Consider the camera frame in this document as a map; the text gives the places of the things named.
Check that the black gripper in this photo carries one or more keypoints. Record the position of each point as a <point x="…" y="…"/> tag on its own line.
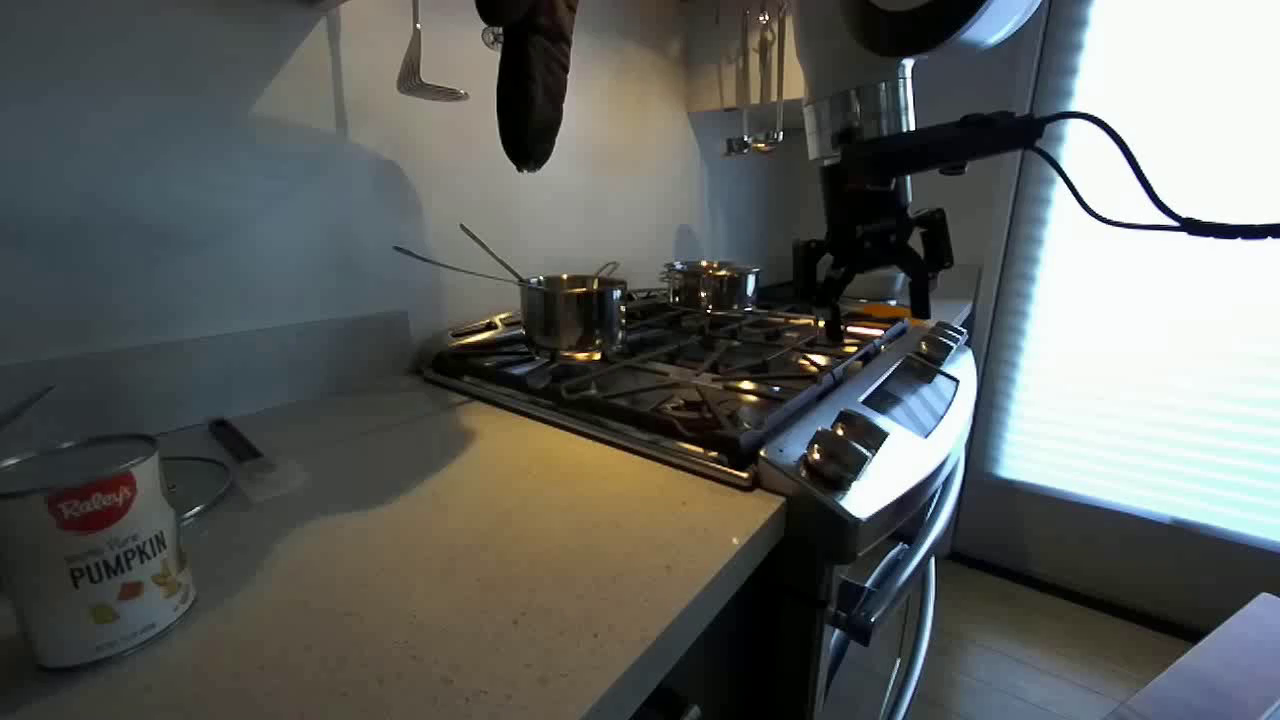
<point x="867" y="203"/>

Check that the large steel saucepan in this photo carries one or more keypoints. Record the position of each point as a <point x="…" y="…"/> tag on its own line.
<point x="572" y="318"/>

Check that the small steel pot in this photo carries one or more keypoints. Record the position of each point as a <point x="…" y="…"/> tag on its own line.
<point x="715" y="285"/>

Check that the black oven control panel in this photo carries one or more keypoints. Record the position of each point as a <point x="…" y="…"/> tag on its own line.
<point x="914" y="399"/>

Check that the black cast iron grate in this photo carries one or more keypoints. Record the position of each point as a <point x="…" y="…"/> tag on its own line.
<point x="692" y="365"/>

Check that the stainless steel gas range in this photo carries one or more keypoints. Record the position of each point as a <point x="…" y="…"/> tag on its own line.
<point x="852" y="535"/>

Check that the white window blind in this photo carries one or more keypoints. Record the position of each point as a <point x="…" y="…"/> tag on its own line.
<point x="1162" y="266"/>

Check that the dark lower cabinet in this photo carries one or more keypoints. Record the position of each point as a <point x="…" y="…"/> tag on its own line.
<point x="723" y="652"/>

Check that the hanging metal spatula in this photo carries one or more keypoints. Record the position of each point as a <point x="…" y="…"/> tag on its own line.
<point x="422" y="83"/>

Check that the wooden table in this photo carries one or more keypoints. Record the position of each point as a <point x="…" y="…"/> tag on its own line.
<point x="1213" y="664"/>

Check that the round glass lid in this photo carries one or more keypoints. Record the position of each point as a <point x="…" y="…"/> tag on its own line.
<point x="202" y="487"/>

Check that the white pumpkin can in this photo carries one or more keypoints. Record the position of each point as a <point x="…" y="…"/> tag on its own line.
<point x="94" y="562"/>

